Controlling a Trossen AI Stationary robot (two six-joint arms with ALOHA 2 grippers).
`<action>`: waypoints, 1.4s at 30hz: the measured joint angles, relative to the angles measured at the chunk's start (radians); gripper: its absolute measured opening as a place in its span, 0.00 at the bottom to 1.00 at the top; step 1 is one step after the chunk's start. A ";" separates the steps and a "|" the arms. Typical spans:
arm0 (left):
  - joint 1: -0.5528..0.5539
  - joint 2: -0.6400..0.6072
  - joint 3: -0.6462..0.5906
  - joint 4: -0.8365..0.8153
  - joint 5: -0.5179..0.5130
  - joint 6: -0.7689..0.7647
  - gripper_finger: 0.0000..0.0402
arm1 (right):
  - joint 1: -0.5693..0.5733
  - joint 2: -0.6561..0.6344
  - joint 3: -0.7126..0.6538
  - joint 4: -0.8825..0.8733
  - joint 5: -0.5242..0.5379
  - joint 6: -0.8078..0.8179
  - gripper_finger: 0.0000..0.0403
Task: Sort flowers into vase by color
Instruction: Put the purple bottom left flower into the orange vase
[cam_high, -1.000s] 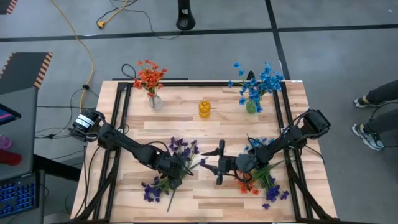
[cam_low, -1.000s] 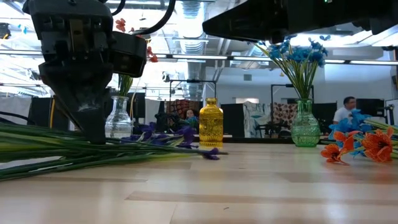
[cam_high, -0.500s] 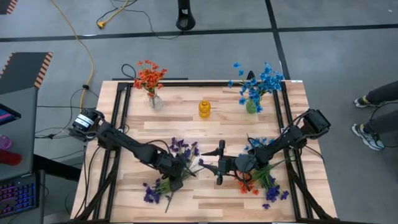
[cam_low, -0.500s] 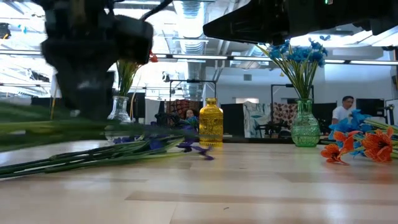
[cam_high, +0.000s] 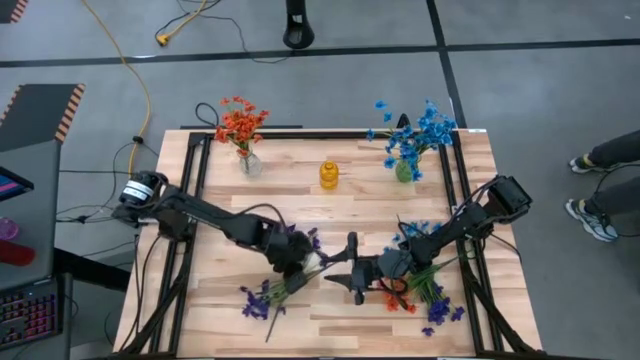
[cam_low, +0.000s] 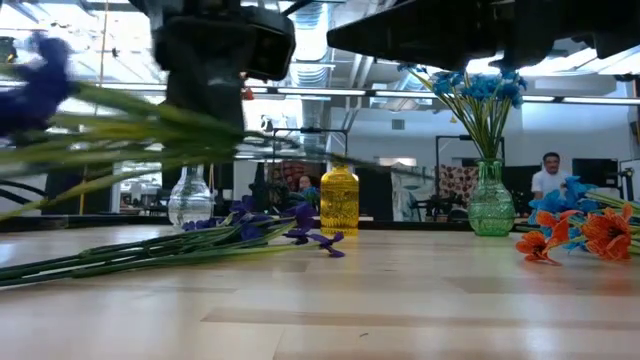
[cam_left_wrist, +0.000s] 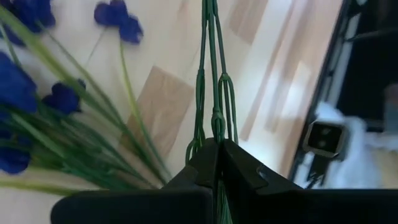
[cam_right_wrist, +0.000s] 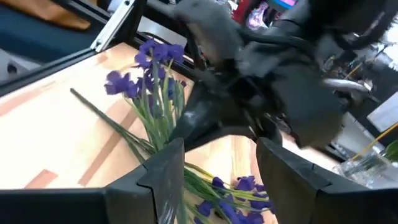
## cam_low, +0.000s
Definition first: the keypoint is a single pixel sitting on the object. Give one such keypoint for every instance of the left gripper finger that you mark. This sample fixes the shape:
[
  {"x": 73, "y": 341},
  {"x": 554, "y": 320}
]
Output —
[{"x": 207, "y": 100}]

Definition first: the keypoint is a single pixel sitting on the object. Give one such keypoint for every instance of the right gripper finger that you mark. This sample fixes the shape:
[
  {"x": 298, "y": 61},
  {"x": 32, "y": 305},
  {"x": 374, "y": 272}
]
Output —
[{"x": 425, "y": 35}]

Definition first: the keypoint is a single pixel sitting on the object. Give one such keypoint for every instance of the green glass vase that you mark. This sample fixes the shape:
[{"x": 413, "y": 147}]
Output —
[{"x": 491, "y": 210}]

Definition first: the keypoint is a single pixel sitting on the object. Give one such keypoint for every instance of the yellow glass vase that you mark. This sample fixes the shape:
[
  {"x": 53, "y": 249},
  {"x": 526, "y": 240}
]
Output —
[{"x": 340, "y": 205}]

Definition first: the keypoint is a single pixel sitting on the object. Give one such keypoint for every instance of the clear glass vase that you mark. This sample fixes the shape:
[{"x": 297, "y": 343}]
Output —
[{"x": 190, "y": 205}]

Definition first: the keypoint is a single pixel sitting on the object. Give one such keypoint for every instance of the black monitor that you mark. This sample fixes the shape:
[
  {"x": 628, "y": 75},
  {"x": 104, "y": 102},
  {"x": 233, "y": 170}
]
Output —
[{"x": 595, "y": 172}]

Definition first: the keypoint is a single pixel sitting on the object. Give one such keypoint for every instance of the purple artificial flower bunch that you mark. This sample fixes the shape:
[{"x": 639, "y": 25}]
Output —
[
  {"x": 125, "y": 125},
  {"x": 150, "y": 250}
]

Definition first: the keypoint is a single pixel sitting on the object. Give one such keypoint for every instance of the person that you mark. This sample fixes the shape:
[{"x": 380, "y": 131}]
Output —
[
  {"x": 306, "y": 185},
  {"x": 550, "y": 180}
]

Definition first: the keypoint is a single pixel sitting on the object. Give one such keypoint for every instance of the blue artificial flower bunch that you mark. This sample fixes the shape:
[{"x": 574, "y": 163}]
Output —
[
  {"x": 555, "y": 200},
  {"x": 447, "y": 82},
  {"x": 500, "y": 90}
]

